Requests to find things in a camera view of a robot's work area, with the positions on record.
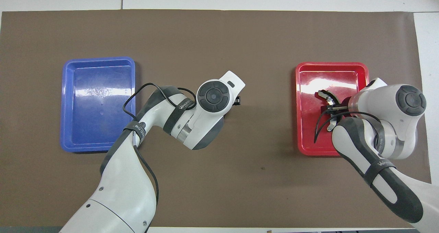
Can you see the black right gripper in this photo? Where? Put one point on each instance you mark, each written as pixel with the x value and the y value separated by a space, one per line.
pixel 340 107

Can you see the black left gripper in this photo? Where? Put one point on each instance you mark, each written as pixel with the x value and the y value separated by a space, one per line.
pixel 237 101

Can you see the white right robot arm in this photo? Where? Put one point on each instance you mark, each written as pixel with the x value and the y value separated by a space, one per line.
pixel 394 130

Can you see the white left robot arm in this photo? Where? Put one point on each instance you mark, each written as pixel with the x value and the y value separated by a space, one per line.
pixel 123 191

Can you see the red plastic tray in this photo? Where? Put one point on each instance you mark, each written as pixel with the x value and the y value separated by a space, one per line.
pixel 308 137

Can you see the brown table mat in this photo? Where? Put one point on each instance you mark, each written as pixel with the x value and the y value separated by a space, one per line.
pixel 240 178

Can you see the blue plastic tray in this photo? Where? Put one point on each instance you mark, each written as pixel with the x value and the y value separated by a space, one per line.
pixel 85 123

